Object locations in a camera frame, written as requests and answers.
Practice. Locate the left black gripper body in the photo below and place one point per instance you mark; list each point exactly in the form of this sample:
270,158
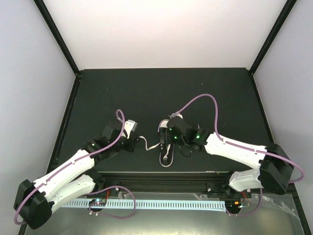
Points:
129,147

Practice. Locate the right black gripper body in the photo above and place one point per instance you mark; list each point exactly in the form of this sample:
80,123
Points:
173,140

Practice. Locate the black white sneaker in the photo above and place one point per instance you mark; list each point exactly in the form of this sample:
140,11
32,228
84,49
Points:
166,152

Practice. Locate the white shoelace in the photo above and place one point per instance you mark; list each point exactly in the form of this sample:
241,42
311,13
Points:
147,147

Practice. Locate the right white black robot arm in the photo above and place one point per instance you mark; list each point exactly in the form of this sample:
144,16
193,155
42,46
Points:
270,167

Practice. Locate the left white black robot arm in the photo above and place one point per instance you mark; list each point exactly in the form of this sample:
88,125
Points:
36,201

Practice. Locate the black table mat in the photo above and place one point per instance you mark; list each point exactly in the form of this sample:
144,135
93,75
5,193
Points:
225,98

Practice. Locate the left controller board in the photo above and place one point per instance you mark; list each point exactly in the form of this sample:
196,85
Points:
98,202

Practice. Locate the controller board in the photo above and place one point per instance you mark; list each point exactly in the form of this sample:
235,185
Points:
234,204
98,202

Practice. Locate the right controller board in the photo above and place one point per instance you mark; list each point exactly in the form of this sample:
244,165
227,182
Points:
234,204

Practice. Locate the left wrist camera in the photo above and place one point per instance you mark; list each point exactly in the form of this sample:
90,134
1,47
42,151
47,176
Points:
130,125

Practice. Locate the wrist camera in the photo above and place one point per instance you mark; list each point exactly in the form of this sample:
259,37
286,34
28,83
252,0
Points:
130,125
177,113

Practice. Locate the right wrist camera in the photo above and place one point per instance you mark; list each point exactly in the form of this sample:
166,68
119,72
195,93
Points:
177,113

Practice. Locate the black aluminium rail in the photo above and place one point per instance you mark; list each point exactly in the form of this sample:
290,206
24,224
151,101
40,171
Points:
177,182

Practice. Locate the white slotted cable duct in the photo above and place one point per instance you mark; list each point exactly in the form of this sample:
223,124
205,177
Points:
194,205

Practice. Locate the black left frame post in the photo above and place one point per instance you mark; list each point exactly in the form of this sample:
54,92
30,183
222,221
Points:
46,15

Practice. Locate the black frame post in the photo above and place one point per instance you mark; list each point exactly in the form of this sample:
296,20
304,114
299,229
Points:
46,15
283,15

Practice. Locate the black right frame post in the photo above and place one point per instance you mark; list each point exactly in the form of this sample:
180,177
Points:
283,15

